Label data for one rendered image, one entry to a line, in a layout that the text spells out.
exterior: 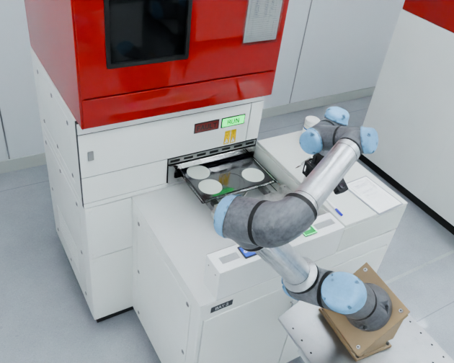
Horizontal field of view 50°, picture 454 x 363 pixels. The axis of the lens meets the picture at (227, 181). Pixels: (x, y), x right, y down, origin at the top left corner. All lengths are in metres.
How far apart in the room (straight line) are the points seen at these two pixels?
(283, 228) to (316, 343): 0.63
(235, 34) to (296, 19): 2.30
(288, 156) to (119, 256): 0.89
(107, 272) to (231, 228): 1.22
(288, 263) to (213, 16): 0.89
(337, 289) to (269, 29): 1.00
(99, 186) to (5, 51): 1.49
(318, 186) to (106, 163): 0.96
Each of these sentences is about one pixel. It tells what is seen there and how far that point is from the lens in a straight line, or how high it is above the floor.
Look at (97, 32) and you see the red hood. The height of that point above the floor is 1.57.
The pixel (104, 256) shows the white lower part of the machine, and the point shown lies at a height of 0.52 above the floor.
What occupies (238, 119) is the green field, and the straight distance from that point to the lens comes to 2.11.
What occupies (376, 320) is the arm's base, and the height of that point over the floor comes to 0.98.
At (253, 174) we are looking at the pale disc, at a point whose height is 0.90.
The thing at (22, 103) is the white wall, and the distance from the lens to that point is 3.42.
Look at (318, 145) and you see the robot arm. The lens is 1.43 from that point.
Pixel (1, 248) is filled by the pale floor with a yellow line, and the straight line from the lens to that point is 3.11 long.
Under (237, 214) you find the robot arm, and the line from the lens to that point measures 1.19.
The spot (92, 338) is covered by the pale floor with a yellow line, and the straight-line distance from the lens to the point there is 2.62.
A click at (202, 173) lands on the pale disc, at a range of 2.09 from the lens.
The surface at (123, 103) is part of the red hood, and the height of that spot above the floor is 1.30.
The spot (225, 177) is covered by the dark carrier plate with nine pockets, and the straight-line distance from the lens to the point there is 2.09.
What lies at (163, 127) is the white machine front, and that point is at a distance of 1.93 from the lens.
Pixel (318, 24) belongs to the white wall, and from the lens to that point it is 4.29.
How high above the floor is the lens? 2.16
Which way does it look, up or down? 38 degrees down
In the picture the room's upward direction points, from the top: 8 degrees clockwise
